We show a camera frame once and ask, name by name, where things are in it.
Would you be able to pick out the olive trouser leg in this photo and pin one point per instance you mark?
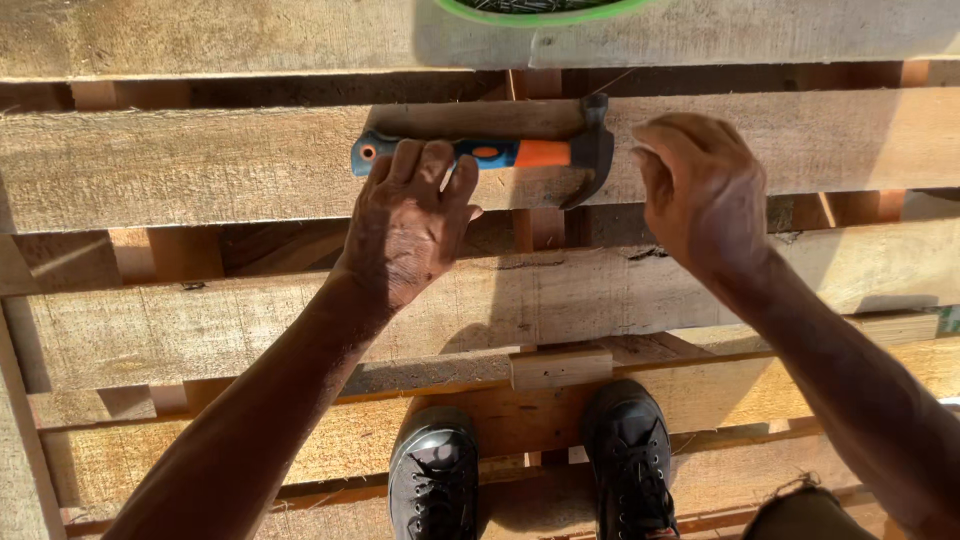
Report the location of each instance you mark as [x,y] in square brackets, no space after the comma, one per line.
[806,517]

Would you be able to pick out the person's black left shoe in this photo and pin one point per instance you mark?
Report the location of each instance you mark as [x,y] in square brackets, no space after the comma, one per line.
[433,480]

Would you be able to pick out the wooden pallet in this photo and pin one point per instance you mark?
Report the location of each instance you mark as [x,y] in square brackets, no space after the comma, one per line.
[225,161]

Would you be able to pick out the green plastic bowl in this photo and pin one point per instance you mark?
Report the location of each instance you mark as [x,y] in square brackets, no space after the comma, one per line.
[547,16]

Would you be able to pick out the person's left hand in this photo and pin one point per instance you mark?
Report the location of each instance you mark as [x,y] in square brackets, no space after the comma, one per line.
[405,240]

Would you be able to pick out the person's black shoe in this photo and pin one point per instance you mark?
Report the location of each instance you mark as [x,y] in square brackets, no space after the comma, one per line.
[433,480]
[630,457]

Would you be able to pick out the person's right hand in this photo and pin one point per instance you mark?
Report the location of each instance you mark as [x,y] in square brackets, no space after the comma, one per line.
[712,202]

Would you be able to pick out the person's black right shoe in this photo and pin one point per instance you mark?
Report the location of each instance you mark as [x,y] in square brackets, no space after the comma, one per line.
[630,457]

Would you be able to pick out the blue orange claw hammer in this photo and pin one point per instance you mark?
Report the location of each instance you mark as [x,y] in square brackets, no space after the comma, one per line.
[540,153]

